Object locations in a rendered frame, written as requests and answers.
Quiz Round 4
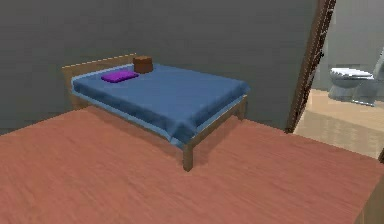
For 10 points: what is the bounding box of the brown box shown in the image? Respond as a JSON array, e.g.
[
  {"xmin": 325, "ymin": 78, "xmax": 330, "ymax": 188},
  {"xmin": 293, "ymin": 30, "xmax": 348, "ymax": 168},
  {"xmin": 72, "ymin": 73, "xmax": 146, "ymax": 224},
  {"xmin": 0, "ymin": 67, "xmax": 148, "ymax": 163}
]
[{"xmin": 132, "ymin": 55, "xmax": 154, "ymax": 75}]

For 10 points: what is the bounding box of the brown room door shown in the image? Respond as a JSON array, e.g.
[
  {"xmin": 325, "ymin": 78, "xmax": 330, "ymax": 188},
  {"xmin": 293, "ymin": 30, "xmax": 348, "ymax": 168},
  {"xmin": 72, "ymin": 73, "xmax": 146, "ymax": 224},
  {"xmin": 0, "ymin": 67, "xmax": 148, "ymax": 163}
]
[{"xmin": 285, "ymin": 0, "xmax": 338, "ymax": 134}]

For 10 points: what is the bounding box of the purple pillow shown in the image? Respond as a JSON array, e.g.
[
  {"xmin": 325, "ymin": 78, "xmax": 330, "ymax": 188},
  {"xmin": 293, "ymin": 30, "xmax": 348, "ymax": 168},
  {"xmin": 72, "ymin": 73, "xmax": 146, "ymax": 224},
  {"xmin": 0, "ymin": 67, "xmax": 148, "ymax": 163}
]
[{"xmin": 100, "ymin": 70, "xmax": 140, "ymax": 84}]

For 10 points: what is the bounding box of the white toilet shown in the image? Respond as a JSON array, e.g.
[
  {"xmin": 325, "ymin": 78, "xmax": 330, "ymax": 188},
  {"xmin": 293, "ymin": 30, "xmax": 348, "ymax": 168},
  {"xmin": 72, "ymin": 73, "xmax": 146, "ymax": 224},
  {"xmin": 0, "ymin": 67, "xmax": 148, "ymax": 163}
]
[{"xmin": 327, "ymin": 46, "xmax": 384, "ymax": 108}]

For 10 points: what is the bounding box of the wooden bed with blue cover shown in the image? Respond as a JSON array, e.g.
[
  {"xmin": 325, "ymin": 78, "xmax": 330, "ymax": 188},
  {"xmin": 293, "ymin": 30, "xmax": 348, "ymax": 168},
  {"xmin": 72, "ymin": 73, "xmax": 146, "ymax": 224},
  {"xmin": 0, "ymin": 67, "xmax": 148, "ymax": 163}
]
[{"xmin": 61, "ymin": 53, "xmax": 252, "ymax": 173}]

